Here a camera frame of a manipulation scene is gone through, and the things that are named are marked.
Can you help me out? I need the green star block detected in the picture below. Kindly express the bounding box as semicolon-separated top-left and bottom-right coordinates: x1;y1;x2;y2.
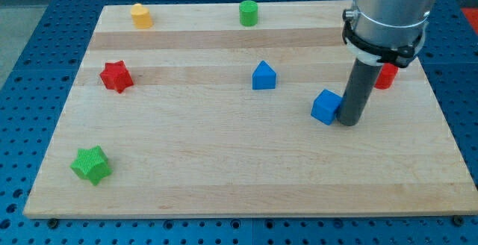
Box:
70;146;113;186

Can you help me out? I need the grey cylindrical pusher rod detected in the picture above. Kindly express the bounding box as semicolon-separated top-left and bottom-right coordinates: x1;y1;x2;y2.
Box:
336;59;382;126

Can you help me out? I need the wooden board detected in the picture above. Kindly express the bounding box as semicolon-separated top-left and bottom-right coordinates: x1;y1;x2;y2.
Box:
24;0;477;219

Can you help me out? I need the green cylinder block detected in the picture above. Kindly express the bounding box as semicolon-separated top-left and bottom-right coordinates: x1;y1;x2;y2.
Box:
239;0;258;27

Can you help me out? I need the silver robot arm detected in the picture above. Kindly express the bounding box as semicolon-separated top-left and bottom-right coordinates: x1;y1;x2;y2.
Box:
342;0;436;68

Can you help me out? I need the red cylinder block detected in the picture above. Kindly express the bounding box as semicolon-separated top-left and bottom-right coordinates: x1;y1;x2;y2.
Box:
374;63;398;90

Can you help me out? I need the blue house-shaped block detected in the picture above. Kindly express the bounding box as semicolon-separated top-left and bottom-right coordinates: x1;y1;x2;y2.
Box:
252;61;277;90

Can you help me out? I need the black clamp ring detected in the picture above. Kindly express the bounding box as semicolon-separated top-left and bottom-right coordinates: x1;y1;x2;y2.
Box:
341;11;426;69

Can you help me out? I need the red star block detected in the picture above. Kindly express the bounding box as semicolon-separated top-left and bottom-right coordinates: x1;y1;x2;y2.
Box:
99;61;134;93

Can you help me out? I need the blue cube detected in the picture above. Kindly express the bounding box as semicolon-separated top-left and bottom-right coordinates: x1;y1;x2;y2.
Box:
311;89;342;125

